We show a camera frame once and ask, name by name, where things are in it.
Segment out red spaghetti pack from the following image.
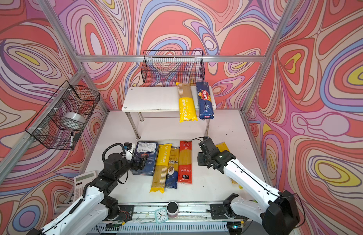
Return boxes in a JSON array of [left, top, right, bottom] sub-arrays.
[[178, 141, 192, 184]]

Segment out silver tape roll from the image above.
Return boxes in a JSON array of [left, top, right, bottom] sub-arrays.
[[63, 112, 86, 123]]

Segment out yellow pastatime spaghetti pack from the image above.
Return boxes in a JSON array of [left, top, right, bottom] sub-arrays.
[[176, 82, 198, 122], [150, 144, 172, 193]]

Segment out black wire basket rear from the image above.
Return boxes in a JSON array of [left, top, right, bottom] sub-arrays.
[[141, 49, 205, 87]]

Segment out teal alarm clock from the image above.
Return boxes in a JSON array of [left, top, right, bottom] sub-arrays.
[[154, 207, 168, 224]]

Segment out black round speaker can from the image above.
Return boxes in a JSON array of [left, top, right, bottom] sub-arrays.
[[166, 201, 179, 218]]

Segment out dark blue Barilla pasta box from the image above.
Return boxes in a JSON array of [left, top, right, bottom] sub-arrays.
[[131, 141, 159, 176]]

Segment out white two-tier shelf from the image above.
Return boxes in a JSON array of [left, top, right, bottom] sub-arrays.
[[122, 87, 211, 140]]

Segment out black wire basket left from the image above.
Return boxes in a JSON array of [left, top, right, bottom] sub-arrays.
[[25, 81, 100, 151]]

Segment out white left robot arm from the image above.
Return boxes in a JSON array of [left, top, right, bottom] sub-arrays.
[[28, 152, 148, 235]]

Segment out clear blue spaghetti pack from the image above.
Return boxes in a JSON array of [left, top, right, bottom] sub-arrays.
[[165, 146, 180, 190]]

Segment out black marker pen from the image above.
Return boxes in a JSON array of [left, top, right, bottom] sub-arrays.
[[70, 131, 74, 149]]

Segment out yellow spaghetti pack far right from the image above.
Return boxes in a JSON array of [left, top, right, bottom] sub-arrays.
[[216, 142, 243, 190]]

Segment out white calculator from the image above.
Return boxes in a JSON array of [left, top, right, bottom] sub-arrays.
[[73, 171, 97, 202]]

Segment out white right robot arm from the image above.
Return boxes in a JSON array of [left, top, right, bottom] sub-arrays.
[[198, 137, 301, 235]]

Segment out black wire basket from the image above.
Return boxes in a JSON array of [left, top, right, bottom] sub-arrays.
[[141, 49, 205, 87], [25, 81, 100, 151]]

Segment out blue Barilla spaghetti pack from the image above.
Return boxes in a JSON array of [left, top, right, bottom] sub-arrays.
[[196, 82, 214, 119]]

